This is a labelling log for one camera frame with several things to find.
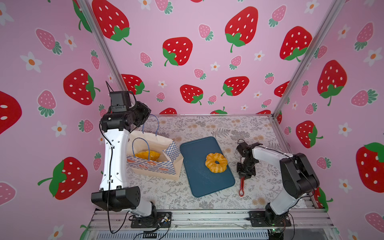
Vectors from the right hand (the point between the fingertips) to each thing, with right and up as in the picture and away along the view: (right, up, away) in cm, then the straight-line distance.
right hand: (244, 176), depth 88 cm
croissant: (-54, +12, 0) cm, 56 cm away
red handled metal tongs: (-3, -7, -6) cm, 10 cm away
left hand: (-50, +39, -17) cm, 66 cm away
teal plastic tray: (-25, -2, -2) cm, 25 cm away
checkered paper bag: (-42, +11, -18) cm, 47 cm away
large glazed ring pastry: (-20, +7, +2) cm, 22 cm away
